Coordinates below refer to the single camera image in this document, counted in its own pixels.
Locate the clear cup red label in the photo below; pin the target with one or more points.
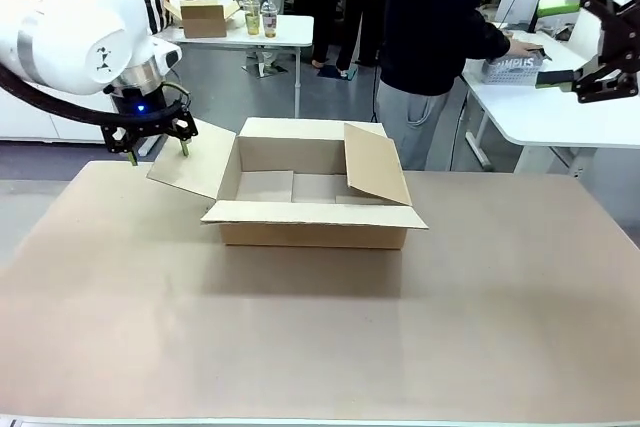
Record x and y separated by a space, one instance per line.
270 22

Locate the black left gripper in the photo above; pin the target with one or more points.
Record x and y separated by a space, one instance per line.
140 114

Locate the white cabinet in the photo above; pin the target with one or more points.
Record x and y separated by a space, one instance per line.
30 122

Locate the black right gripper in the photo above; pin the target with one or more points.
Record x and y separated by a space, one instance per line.
634 44

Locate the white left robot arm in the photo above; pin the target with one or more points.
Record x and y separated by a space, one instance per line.
75 12

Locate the person's right hand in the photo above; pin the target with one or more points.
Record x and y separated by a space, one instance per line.
522 49

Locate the white plastic mesh basket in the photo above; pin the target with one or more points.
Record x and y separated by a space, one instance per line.
510 69

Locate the white curved desk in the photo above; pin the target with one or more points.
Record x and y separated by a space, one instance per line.
540 112

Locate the small open cardboard box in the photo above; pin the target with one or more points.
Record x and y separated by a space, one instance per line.
202 22

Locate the large brown cardboard box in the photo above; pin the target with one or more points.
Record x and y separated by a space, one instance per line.
310 187

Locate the white folding table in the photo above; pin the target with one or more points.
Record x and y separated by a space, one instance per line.
295 27

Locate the clear cup yellow drink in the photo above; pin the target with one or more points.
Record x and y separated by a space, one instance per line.
251 17

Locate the bystander in black trousers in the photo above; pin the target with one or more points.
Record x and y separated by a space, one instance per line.
345 7

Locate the person in black sweatshirt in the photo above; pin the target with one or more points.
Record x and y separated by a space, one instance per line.
430 22

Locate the person's right forearm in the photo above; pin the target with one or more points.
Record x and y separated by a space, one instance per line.
492 39

